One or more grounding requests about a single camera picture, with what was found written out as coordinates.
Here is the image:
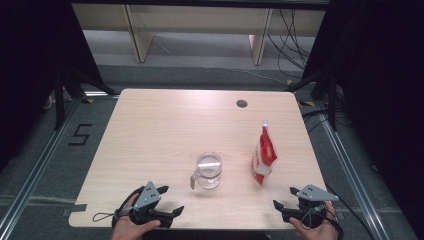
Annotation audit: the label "black curtain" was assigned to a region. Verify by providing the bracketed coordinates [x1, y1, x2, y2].
[301, 0, 424, 239]
[0, 0, 104, 171]

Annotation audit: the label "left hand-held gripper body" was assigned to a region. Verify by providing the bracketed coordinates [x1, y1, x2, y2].
[128, 180, 174, 229]

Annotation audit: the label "black wrist strap cord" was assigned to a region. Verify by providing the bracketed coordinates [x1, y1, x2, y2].
[92, 185, 145, 228]

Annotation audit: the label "black metal stand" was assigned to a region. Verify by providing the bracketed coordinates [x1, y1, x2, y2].
[286, 71, 341, 132]
[53, 66, 119, 131]

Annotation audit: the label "beige wooden furniture frame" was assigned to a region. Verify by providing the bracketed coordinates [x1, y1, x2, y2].
[71, 3, 327, 67]

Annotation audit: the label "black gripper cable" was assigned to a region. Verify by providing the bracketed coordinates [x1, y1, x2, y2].
[301, 204, 344, 240]

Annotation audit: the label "red and white spouted pouch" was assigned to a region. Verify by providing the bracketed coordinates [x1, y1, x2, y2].
[251, 119, 279, 187]

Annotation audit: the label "person's right hand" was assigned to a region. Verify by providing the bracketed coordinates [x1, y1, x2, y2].
[289, 200, 339, 240]

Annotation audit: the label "clear glass jar with lid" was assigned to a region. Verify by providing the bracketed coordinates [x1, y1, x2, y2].
[189, 151, 224, 191]

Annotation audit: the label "black floor cables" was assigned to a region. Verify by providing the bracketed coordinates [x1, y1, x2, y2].
[301, 109, 338, 133]

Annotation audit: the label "grey tape strip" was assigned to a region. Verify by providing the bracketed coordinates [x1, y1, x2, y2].
[61, 203, 88, 218]

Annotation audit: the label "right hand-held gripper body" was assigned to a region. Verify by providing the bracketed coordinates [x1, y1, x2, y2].
[282, 184, 340, 229]

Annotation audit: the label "metal floor rail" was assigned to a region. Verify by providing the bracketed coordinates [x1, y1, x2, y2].
[314, 99, 384, 240]
[0, 98, 83, 240]

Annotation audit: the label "person's left hand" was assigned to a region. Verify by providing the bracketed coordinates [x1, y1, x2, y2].
[111, 194, 162, 240]

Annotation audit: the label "bundle of black cables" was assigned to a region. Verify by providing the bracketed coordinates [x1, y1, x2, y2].
[266, 8, 313, 79]

